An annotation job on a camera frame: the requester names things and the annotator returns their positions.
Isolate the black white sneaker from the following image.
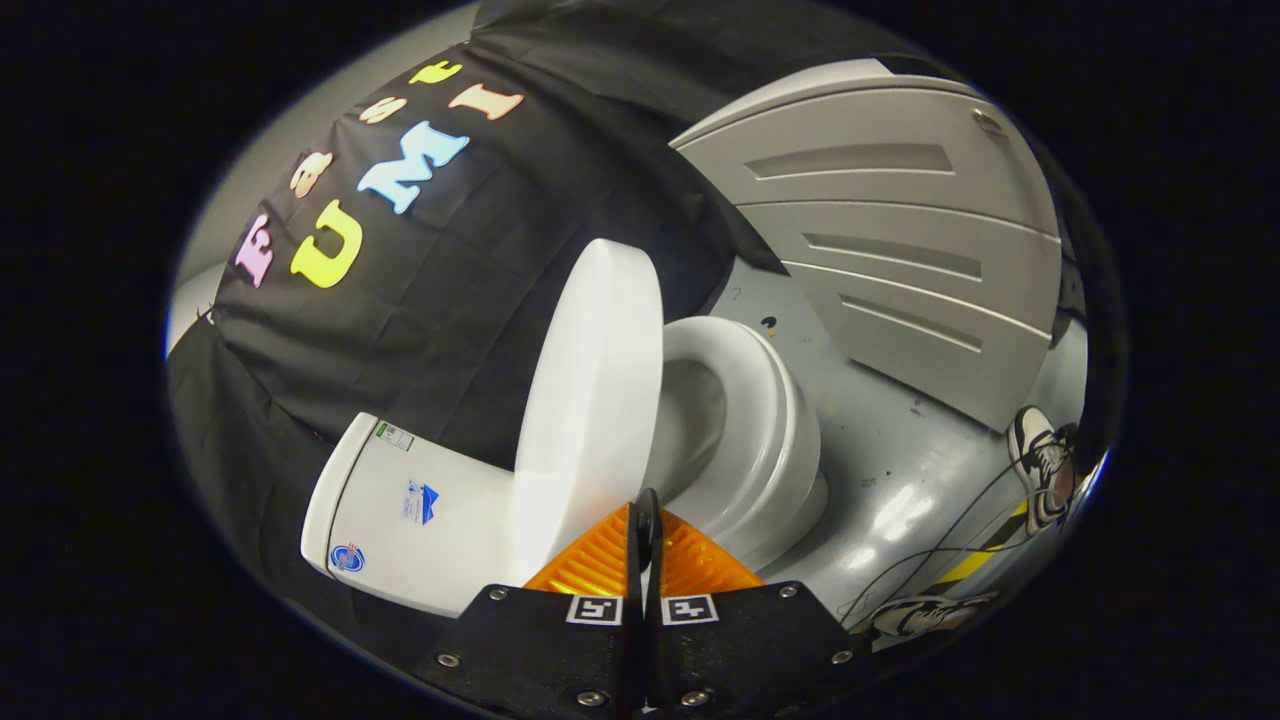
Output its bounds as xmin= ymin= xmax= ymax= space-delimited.
xmin=1008 ymin=405 xmax=1081 ymax=537
xmin=862 ymin=592 xmax=1001 ymax=642

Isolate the white toilet seat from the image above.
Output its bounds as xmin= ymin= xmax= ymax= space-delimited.
xmin=655 ymin=316 xmax=803 ymax=536

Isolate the white toilet lid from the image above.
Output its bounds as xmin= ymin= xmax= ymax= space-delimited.
xmin=512 ymin=238 xmax=666 ymax=586

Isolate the black floor cable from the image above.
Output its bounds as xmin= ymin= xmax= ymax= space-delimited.
xmin=838 ymin=465 xmax=1063 ymax=623

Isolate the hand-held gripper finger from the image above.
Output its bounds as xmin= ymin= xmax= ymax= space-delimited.
xmin=415 ymin=488 xmax=649 ymax=720
xmin=646 ymin=488 xmax=877 ymax=719

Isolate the white toilet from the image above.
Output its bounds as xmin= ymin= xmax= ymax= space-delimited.
xmin=300 ymin=316 xmax=829 ymax=618

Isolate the black backdrop cloth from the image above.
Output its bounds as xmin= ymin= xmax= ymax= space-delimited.
xmin=165 ymin=0 xmax=961 ymax=651

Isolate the grey white cabinet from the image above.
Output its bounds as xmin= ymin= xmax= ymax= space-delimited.
xmin=670 ymin=58 xmax=1063 ymax=433

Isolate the yellow black floor tape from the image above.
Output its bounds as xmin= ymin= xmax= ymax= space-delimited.
xmin=935 ymin=500 xmax=1031 ymax=587

